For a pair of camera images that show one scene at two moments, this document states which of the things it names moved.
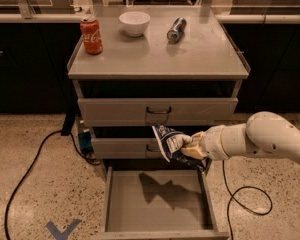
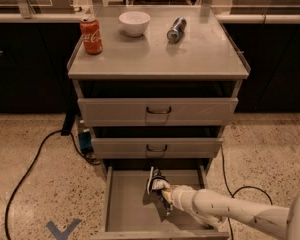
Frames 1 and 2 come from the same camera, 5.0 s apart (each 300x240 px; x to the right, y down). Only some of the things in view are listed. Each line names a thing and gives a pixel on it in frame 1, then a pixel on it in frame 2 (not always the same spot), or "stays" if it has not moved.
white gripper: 212,141 → 179,194
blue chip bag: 173,143 → 155,197
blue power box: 85,142 stays
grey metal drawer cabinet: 133,67 stays
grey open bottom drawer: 159,204 stays
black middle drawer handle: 153,150 stays
